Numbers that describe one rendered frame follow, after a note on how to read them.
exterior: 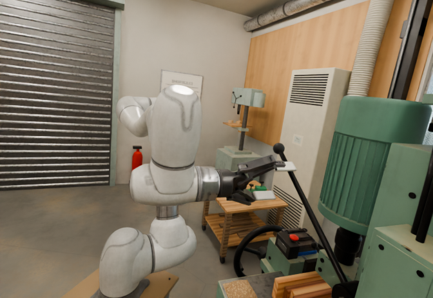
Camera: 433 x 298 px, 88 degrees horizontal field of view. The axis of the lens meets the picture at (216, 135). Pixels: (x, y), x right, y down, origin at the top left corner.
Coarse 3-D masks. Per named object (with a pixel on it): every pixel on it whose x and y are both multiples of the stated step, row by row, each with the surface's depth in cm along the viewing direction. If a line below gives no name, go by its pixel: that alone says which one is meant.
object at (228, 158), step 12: (240, 96) 292; (252, 96) 276; (264, 96) 267; (240, 144) 304; (216, 156) 320; (228, 156) 290; (240, 156) 291; (252, 156) 298; (216, 168) 319; (228, 168) 289
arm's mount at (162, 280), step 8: (96, 272) 101; (160, 272) 106; (168, 272) 106; (88, 280) 97; (96, 280) 97; (152, 280) 101; (160, 280) 101; (168, 280) 102; (176, 280) 102; (72, 288) 92; (80, 288) 92; (88, 288) 93; (96, 288) 93; (152, 288) 97; (160, 288) 97; (168, 288) 98; (64, 296) 88; (72, 296) 89; (80, 296) 89; (88, 296) 89; (144, 296) 92; (152, 296) 93; (160, 296) 93
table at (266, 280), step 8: (264, 264) 84; (264, 272) 83; (272, 272) 76; (280, 272) 76; (224, 280) 71; (232, 280) 71; (248, 280) 72; (256, 280) 72; (264, 280) 72; (272, 280) 73; (256, 288) 69; (264, 288) 69; (272, 288) 70; (216, 296) 70; (224, 296) 65; (264, 296) 66
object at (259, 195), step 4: (256, 192) 69; (260, 192) 70; (264, 192) 70; (268, 192) 70; (272, 192) 71; (256, 196) 68; (260, 196) 69; (264, 196) 69; (268, 196) 69; (272, 196) 70; (256, 200) 68; (260, 200) 68
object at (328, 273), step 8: (320, 256) 64; (320, 264) 64; (328, 264) 61; (320, 272) 63; (328, 272) 61; (344, 272) 57; (352, 272) 57; (328, 280) 61; (336, 280) 58; (352, 280) 54
